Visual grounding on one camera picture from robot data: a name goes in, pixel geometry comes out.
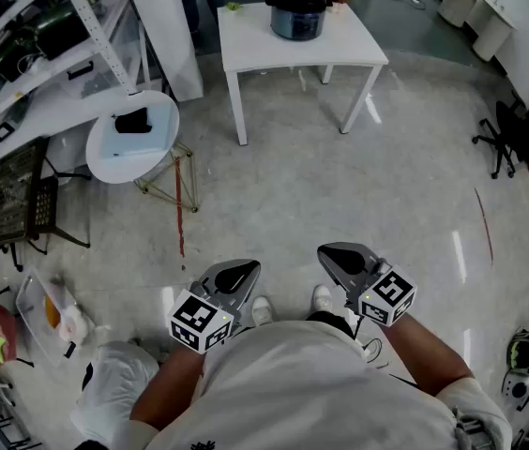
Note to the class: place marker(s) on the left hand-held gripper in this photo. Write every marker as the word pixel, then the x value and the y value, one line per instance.
pixel 199 319

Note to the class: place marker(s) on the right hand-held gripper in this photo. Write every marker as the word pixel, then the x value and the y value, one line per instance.
pixel 386 295

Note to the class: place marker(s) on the grey electric pressure cooker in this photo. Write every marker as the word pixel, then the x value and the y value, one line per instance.
pixel 295 26

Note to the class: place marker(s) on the person's left forearm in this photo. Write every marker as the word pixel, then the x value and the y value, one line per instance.
pixel 166 387

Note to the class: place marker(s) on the person's right forearm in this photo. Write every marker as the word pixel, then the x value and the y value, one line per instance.
pixel 424 359

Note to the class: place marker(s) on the person's left white shoe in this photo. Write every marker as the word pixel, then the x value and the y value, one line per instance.
pixel 262 310

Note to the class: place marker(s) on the person's white shoe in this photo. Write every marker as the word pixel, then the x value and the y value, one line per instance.
pixel 262 310
pixel 322 298

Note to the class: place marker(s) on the person's right white shoe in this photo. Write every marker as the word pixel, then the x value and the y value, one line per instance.
pixel 322 298

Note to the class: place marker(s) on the person's black trousers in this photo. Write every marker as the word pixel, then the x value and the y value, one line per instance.
pixel 330 320

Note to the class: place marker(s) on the person's white shirt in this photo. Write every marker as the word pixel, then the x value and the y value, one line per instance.
pixel 302 392

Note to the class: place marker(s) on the round white side table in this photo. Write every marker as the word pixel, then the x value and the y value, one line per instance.
pixel 119 169

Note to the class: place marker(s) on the white plastic bag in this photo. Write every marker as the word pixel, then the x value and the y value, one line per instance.
pixel 114 387

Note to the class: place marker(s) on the light blue tray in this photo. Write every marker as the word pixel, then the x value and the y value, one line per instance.
pixel 161 129

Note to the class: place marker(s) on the black and yellow helmet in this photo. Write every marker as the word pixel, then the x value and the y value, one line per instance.
pixel 524 347

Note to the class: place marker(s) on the black cloth pouch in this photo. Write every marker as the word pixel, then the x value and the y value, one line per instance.
pixel 133 121

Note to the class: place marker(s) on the clear plastic bin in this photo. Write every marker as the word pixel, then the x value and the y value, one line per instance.
pixel 34 307

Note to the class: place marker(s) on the black office chair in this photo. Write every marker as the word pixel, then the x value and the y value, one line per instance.
pixel 510 129

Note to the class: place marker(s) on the white square table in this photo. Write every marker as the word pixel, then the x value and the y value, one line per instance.
pixel 264 45

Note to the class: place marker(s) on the clear plastic storage box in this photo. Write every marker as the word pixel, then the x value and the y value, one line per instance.
pixel 100 82

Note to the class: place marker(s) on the black mesh chair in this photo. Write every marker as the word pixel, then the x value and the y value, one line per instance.
pixel 11 195

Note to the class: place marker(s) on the white translucent partition panel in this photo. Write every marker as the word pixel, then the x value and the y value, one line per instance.
pixel 166 31

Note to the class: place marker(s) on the small green succulent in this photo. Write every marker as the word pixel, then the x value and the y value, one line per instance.
pixel 232 6

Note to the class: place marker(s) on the white desk with round legs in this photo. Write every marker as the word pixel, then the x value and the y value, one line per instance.
pixel 494 26

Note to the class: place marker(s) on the white metal shelf rack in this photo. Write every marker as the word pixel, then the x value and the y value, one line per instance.
pixel 91 21

